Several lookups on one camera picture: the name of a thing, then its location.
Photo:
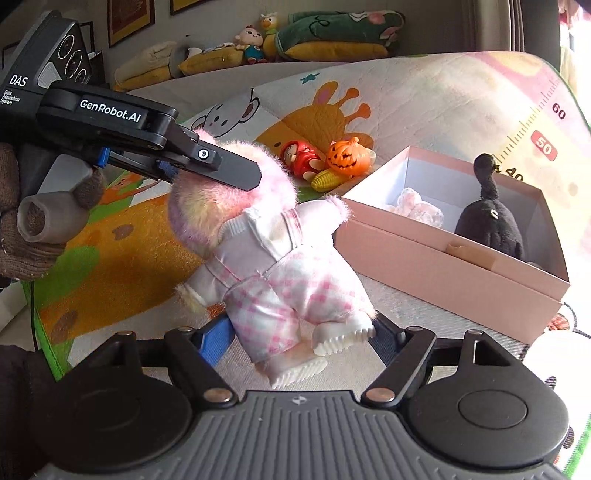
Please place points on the yellow bird plush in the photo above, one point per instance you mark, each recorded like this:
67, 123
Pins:
268, 34

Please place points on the pink cardboard box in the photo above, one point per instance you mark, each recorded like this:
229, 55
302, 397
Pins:
415, 277

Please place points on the wooden picture frame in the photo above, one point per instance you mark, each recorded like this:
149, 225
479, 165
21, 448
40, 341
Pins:
189, 4
131, 21

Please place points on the grey curtain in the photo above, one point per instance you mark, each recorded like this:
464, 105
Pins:
531, 32

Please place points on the red doll figure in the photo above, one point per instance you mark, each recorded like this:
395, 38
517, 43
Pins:
302, 159

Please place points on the grey plush item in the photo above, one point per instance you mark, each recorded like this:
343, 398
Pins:
182, 60

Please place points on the long yellow pillow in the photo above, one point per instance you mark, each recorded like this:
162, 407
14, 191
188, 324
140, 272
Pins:
332, 50

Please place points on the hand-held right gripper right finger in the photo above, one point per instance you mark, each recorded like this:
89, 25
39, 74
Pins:
385, 344

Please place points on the cream folded blanket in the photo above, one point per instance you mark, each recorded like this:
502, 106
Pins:
145, 57

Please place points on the black plush toy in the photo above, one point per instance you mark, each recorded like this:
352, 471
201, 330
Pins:
489, 221

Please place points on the pale pink fluffy toy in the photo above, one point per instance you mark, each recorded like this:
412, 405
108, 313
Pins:
418, 207

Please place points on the orange pumpkin toy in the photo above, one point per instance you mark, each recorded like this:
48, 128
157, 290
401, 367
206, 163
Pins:
347, 157

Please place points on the person's left hand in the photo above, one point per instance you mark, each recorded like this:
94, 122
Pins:
27, 249

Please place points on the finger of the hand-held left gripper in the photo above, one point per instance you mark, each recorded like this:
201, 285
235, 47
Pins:
217, 164
138, 164

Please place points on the pink plush doll checked overalls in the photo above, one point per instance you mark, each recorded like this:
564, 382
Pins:
277, 277

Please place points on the green plush pillow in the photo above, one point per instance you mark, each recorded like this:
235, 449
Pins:
341, 25

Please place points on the yellow corn toy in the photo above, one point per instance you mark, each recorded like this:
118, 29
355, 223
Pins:
327, 180

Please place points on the printed giraffe play mat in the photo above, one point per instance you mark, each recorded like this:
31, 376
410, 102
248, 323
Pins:
138, 258

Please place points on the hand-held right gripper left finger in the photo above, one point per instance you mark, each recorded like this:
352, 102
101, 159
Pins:
216, 344

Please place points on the cartoon boy doll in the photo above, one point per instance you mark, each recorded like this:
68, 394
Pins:
250, 44

